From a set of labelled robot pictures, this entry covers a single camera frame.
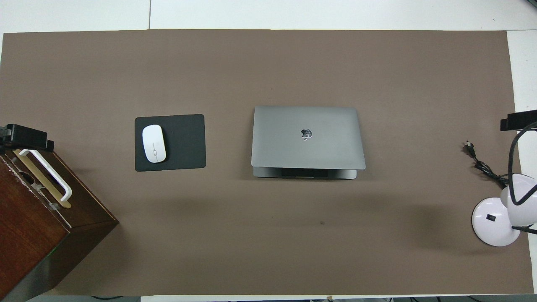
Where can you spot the brown table mat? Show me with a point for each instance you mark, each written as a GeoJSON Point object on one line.
{"type": "Point", "coordinates": [293, 63]}

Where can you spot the white desk lamp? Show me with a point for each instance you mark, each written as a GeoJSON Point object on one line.
{"type": "Point", "coordinates": [491, 218]}

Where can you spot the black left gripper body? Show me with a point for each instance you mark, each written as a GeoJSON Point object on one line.
{"type": "Point", "coordinates": [3, 134]}

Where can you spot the black mouse pad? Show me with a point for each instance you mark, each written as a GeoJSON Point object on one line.
{"type": "Point", "coordinates": [186, 142]}

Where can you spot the grey Apple laptop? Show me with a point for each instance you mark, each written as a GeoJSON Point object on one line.
{"type": "Point", "coordinates": [293, 142]}

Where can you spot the dark brown wooden box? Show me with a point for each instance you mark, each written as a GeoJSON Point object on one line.
{"type": "Point", "coordinates": [25, 218]}

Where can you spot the white computer mouse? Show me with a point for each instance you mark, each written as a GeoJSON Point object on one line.
{"type": "Point", "coordinates": [154, 142]}

